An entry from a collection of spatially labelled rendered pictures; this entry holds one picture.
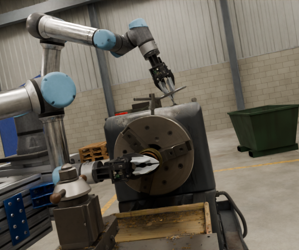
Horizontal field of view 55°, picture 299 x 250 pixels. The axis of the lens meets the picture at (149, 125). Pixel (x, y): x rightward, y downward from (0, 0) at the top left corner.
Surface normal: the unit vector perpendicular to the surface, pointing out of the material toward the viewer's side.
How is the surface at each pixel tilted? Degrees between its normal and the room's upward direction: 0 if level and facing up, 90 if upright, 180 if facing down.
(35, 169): 90
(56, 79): 89
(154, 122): 90
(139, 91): 90
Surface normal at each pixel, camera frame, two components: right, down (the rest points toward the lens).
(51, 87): 0.61, -0.08
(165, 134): -0.16, 0.09
